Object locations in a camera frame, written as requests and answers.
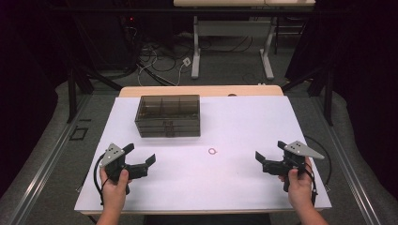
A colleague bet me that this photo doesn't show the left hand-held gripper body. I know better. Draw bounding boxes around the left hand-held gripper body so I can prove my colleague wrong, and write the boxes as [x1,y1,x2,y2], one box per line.
[99,142,148,195]

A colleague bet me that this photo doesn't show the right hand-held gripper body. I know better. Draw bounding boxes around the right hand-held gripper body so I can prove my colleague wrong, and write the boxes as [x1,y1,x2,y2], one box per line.
[262,140,326,193]

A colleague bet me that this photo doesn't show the smoky transparent drawer box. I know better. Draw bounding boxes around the smoky transparent drawer box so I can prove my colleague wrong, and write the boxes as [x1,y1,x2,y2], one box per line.
[134,94,202,139]

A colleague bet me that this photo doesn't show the person's right hand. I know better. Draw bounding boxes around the person's right hand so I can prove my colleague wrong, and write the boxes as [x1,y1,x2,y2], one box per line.
[278,157,314,210]

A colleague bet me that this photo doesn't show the person's left hand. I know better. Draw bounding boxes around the person's left hand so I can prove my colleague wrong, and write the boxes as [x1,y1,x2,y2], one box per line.
[99,168,132,213]

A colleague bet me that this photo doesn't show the white table mat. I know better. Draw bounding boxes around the white table mat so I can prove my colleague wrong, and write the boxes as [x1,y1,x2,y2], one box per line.
[73,95,333,213]

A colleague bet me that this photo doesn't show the black metal stand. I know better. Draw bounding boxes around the black metal stand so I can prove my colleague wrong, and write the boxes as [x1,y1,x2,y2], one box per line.
[281,67,335,127]
[66,67,124,125]

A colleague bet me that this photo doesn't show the person's dark lap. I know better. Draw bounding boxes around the person's dark lap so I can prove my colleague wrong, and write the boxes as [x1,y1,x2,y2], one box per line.
[143,213,272,225]

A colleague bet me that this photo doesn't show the light wooden table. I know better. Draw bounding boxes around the light wooden table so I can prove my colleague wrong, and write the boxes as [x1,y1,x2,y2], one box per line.
[74,84,333,217]

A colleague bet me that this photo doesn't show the dark curtain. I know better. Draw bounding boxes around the dark curtain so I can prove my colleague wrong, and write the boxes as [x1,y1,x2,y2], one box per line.
[0,0,60,199]
[283,0,398,202]

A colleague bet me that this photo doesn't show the black stool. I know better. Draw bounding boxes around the black stool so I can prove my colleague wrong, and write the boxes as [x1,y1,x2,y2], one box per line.
[273,15,310,56]

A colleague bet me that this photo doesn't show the white desk with legs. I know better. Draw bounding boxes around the white desk with legs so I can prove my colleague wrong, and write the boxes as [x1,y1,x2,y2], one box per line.
[173,0,316,81]

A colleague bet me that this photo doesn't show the thin black cable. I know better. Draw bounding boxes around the thin black cable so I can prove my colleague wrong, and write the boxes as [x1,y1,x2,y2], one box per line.
[303,134,332,188]

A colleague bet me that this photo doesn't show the metal floor rail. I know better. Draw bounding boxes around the metal floor rail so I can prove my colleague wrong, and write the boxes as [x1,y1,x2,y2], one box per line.
[308,95,383,225]
[5,93,92,225]

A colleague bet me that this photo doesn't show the white floor cable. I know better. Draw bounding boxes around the white floor cable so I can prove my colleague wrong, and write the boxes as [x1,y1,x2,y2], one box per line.
[136,50,189,87]

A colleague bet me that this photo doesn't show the black floor cables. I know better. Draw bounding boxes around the black floor cables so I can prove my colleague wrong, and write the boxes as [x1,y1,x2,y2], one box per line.
[123,22,254,87]

